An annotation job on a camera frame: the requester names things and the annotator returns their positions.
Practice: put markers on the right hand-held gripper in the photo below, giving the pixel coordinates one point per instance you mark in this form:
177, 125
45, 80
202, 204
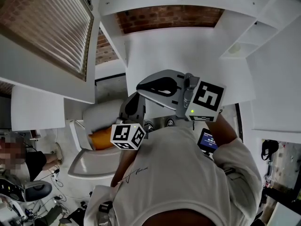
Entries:
164, 98

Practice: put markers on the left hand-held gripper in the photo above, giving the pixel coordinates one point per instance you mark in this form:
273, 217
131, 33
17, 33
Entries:
128, 135

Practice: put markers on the white cabinet door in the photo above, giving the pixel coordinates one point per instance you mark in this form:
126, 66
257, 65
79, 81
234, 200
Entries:
178, 53

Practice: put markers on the person's right forearm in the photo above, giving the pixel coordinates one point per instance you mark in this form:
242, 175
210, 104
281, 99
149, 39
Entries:
224, 131

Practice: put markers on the person's left forearm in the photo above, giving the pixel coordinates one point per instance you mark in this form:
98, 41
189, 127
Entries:
124, 163

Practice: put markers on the white cabinet shelving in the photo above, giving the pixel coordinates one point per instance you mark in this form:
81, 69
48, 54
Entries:
272, 79

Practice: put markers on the person's left shoe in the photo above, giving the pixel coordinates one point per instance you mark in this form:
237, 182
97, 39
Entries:
149, 126

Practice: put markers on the person's shoe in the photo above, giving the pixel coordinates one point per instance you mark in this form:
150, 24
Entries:
149, 126
170, 122

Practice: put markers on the person's right shoe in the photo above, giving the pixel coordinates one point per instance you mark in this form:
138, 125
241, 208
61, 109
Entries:
170, 122

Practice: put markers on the orange cushion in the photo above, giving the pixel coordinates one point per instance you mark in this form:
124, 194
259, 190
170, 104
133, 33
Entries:
101, 140

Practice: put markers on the white armchair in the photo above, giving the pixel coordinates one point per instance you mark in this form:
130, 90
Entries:
98, 163

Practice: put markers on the black device with blue screen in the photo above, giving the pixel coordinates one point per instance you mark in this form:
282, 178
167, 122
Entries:
207, 141

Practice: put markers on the white t-shirt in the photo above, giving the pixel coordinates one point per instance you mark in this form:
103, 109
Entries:
178, 173

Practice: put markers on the white side panel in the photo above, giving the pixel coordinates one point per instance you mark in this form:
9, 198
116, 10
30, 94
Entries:
37, 109

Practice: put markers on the black office chair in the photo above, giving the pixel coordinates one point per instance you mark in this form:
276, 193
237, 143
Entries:
38, 190

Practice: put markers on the black bag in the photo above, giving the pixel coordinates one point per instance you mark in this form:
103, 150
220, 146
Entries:
269, 148

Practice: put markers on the grey device with green light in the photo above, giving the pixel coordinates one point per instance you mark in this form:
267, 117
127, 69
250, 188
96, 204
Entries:
10, 189

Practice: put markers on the white table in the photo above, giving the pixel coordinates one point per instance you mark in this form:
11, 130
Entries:
285, 215

